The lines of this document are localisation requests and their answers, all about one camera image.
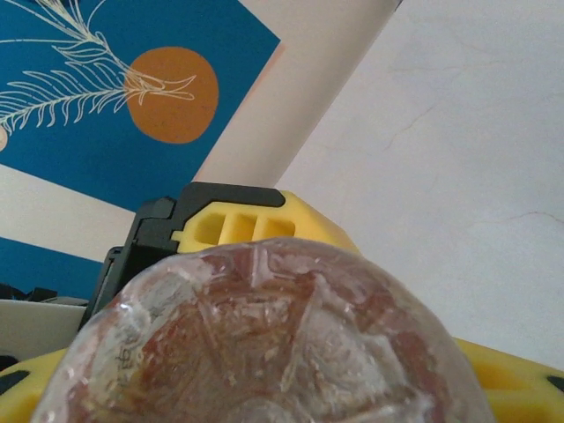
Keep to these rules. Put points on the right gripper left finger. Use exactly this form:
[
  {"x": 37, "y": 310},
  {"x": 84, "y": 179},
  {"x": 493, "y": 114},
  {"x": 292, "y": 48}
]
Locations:
[{"x": 22, "y": 405}]

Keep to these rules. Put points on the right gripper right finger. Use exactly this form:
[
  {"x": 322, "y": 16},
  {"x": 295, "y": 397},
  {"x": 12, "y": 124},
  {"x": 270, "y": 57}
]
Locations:
[{"x": 524, "y": 392}]

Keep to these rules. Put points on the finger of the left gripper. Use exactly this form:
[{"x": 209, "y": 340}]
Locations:
[{"x": 308, "y": 220}]

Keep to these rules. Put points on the crushed copper label bottle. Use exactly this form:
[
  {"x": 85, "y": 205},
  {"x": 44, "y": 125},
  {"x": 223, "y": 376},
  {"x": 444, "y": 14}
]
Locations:
[{"x": 264, "y": 343}]

